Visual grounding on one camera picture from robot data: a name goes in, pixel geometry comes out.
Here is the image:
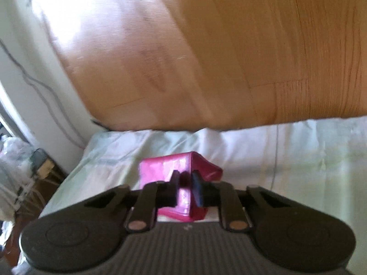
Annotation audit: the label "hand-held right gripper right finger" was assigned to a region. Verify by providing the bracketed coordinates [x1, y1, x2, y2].
[192, 171, 291, 232]

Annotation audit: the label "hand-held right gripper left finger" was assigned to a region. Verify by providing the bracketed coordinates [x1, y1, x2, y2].
[83, 170, 181, 232]

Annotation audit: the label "magenta box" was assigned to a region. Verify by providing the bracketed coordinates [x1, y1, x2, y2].
[139, 151, 224, 224]

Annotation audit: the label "pale green bed sheet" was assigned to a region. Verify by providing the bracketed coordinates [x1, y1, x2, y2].
[37, 116, 367, 235]

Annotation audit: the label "grey small box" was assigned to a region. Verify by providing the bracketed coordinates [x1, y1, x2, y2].
[30, 148, 56, 179]

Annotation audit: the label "wooden headboard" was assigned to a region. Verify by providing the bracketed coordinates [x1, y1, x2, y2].
[27, 0, 367, 135]

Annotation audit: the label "clear plastic bags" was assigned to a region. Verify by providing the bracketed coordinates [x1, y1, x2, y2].
[0, 135, 39, 224]

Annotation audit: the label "grey wall cable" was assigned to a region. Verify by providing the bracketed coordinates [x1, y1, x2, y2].
[0, 38, 86, 149]

